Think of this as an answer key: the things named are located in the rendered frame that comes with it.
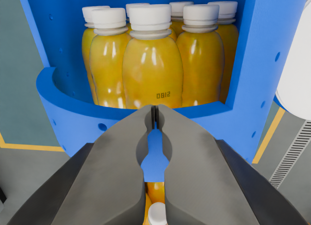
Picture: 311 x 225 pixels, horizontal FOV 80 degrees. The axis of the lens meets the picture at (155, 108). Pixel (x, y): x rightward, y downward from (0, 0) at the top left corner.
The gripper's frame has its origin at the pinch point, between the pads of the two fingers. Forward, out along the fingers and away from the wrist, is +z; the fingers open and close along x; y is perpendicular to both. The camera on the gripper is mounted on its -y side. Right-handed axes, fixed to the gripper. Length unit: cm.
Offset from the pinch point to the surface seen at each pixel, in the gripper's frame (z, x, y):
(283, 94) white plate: 19.8, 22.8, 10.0
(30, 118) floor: 124, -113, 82
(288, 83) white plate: 19.8, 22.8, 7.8
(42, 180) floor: 124, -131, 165
